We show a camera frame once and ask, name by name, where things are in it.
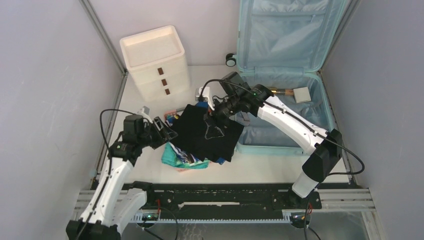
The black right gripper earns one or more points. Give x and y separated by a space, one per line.
214 115

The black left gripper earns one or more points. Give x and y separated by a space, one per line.
164 135

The teal polo shirt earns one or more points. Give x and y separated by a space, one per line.
181 160

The black t-shirt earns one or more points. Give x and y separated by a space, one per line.
195 137

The gold cylindrical bottle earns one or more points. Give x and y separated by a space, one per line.
281 91

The white drawer box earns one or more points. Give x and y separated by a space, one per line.
156 61

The small grey white box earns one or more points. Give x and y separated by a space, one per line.
301 95

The light blue ribbed suitcase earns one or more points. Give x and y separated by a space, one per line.
283 44

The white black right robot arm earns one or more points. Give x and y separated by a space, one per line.
324 148

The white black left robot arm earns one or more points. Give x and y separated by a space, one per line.
105 218

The pink perforated plastic basket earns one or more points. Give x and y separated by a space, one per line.
171 116

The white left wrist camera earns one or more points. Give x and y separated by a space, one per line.
144 111

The black mounting base plate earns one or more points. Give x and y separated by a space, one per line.
276 195

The white slotted cable duct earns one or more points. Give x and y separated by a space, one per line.
150 218

